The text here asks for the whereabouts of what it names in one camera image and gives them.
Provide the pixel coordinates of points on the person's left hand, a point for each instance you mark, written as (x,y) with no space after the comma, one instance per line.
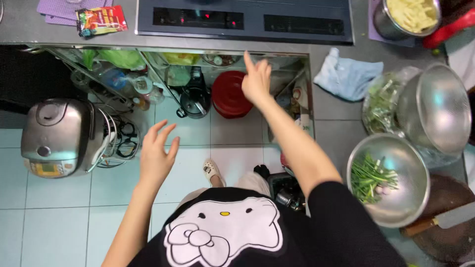
(156,159)

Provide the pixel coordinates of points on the person's right hand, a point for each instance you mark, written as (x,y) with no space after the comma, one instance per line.
(258,85)

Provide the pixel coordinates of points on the red plastic lid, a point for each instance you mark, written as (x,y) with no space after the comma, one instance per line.
(228,94)

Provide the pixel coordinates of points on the heap of bags and packets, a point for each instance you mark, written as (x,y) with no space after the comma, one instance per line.
(297,100)

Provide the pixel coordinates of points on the small bowl with leftovers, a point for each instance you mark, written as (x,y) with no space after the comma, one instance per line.
(220,60)

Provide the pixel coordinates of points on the white slipper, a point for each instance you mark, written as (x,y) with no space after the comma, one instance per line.
(211,170)

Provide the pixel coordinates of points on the black pot with lid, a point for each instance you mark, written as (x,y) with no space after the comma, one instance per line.
(195,100)

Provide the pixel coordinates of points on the black induction cooktop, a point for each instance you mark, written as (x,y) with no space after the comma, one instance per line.
(245,20)

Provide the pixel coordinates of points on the yellow plastic bag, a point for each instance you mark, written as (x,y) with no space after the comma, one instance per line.
(182,58)

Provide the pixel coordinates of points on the black sock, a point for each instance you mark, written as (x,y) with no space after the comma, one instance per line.
(262,171)

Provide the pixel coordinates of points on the light blue cloth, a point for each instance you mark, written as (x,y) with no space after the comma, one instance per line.
(347,76)

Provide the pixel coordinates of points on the beige trousers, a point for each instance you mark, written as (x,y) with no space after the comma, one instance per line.
(254,183)

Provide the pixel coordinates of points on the silver rice cooker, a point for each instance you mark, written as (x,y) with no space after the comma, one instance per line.
(55,137)

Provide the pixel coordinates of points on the green plastic bag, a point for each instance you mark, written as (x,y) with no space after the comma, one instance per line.
(122,58)

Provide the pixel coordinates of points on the black crate with jars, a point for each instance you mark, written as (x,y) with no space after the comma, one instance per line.
(285,193)

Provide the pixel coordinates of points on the clear bag of greens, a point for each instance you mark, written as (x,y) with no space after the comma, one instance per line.
(382,104)

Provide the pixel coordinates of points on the steel pot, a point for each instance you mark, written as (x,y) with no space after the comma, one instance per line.
(384,24)

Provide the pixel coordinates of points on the cut green onions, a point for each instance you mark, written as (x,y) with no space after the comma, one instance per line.
(367,178)

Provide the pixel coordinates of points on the red seasoning packet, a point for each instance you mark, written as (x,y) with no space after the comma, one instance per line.
(102,20)

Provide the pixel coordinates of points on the peeled shallots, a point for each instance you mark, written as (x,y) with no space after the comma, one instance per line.
(383,190)

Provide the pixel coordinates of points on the black shirt with cat print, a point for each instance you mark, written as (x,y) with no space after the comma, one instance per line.
(334,230)

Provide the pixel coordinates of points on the yellow noodles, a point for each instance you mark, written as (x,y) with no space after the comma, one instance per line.
(412,15)

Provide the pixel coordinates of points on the purple silicone mat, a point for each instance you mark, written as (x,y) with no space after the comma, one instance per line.
(59,20)
(66,6)

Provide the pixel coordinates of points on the small green lime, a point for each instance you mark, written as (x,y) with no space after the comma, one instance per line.
(436,52)

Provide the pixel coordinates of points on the large steel mesh colander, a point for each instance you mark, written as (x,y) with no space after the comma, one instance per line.
(441,111)

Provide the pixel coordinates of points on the steel bowl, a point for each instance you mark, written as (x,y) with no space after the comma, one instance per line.
(404,211)

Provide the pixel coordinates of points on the red plastic utensil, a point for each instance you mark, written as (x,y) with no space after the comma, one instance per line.
(445,33)

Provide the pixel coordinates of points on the round wooden cutting board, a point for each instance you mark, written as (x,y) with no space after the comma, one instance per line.
(449,244)

